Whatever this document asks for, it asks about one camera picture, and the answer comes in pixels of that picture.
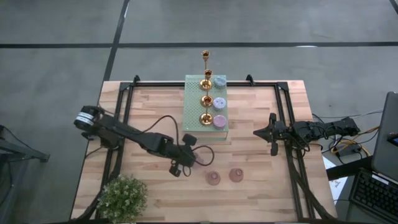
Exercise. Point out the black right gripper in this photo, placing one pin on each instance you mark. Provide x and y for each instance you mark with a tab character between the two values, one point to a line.
281	132

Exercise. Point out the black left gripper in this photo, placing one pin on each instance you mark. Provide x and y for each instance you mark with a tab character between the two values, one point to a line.
178	152

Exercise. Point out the short gold candlestick holder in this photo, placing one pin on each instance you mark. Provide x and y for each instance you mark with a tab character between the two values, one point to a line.
206	119

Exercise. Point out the purple patterned candle tin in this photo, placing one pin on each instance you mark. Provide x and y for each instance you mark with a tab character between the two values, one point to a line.
219	121

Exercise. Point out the lavender floral candle tin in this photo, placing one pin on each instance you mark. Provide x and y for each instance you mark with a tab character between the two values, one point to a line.
219	103

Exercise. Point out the blue-grey patterned candle tin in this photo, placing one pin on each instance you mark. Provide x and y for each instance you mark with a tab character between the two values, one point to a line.
220	81

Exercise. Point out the tall gold candlestick holder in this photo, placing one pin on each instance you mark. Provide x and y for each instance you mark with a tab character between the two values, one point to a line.
205	85

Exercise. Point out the medium gold candlestick holder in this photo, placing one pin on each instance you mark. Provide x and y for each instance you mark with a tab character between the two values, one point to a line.
207	73

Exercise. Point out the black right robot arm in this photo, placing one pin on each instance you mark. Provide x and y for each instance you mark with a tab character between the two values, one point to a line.
326	129

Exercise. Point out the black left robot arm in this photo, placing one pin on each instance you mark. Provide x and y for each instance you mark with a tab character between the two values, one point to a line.
124	132

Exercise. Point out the green perforated box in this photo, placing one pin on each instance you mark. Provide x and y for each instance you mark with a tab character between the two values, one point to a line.
192	112

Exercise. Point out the potted green white-flowered plant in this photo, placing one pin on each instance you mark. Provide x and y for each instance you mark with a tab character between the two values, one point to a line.
122	199

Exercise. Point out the white paper sheet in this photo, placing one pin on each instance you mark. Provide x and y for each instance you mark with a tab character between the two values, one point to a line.
337	186

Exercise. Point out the black desk bar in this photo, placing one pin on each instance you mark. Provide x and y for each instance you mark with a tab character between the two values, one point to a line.
348	169

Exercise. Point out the black keyboard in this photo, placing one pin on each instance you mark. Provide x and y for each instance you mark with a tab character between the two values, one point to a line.
373	193

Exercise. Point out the black metal table frame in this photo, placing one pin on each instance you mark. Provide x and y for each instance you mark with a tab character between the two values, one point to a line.
158	84

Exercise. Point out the grey metal furniture frame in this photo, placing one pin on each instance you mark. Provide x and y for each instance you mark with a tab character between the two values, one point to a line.
18	151

